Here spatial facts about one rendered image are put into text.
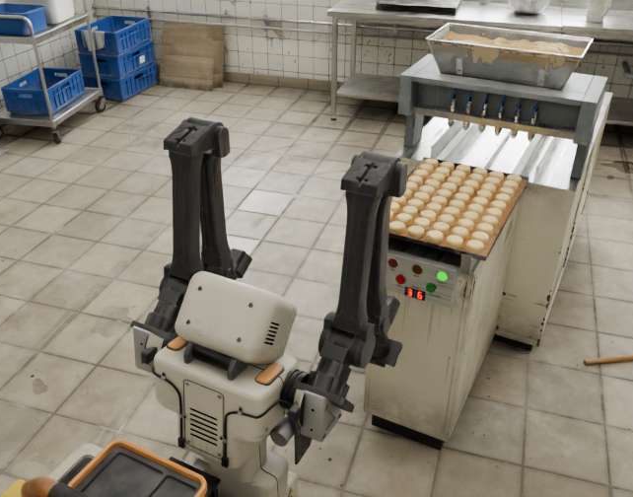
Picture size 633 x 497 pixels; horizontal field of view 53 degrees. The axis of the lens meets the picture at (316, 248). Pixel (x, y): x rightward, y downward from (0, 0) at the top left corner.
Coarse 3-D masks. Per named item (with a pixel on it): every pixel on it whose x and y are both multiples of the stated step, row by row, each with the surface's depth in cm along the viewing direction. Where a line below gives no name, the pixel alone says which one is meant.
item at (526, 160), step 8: (536, 136) 267; (544, 136) 279; (528, 144) 260; (536, 144) 260; (528, 152) 253; (536, 152) 267; (520, 160) 247; (528, 160) 251; (520, 168) 241; (464, 256) 188; (464, 264) 190; (472, 264) 193; (464, 272) 191
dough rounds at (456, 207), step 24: (432, 168) 236; (456, 168) 240; (480, 168) 235; (408, 192) 219; (432, 192) 220; (456, 192) 223; (480, 192) 218; (504, 192) 219; (408, 216) 204; (432, 216) 204; (456, 216) 207; (480, 216) 208; (504, 216) 208; (432, 240) 194; (456, 240) 192; (480, 240) 193
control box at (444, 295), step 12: (396, 252) 201; (408, 264) 199; (420, 264) 197; (432, 264) 196; (444, 264) 196; (396, 276) 203; (408, 276) 201; (420, 276) 199; (432, 276) 197; (456, 276) 194; (396, 288) 206; (420, 288) 201; (444, 288) 197; (432, 300) 201; (444, 300) 199
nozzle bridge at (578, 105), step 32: (416, 64) 258; (416, 96) 256; (448, 96) 251; (480, 96) 245; (512, 96) 232; (544, 96) 226; (576, 96) 225; (416, 128) 270; (512, 128) 241; (544, 128) 235; (576, 128) 227; (576, 160) 242
